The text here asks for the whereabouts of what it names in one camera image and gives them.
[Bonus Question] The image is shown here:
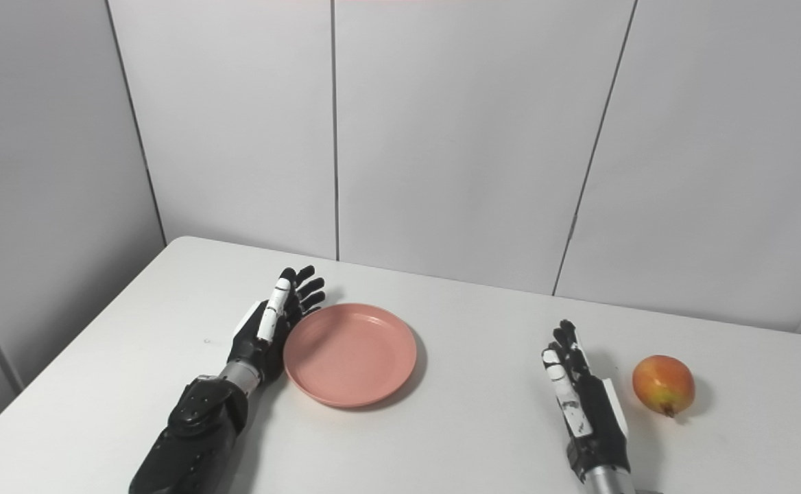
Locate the red yellow pomegranate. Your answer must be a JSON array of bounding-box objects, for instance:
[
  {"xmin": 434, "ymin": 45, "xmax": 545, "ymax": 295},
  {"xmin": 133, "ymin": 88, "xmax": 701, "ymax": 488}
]
[{"xmin": 632, "ymin": 354, "xmax": 696, "ymax": 419}]

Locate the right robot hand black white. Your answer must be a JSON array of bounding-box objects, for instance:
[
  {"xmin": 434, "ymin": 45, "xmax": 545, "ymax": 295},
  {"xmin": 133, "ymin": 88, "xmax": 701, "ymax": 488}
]
[{"xmin": 542, "ymin": 319, "xmax": 630, "ymax": 484}]

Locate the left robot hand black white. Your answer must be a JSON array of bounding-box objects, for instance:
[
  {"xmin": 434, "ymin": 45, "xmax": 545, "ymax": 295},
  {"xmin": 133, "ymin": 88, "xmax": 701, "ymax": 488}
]
[{"xmin": 227, "ymin": 266, "xmax": 326, "ymax": 386}]

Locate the pink round plate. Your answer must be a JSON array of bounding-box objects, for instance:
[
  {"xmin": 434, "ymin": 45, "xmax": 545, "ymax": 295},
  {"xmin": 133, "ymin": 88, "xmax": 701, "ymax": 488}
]
[{"xmin": 283, "ymin": 303, "xmax": 418, "ymax": 409}]

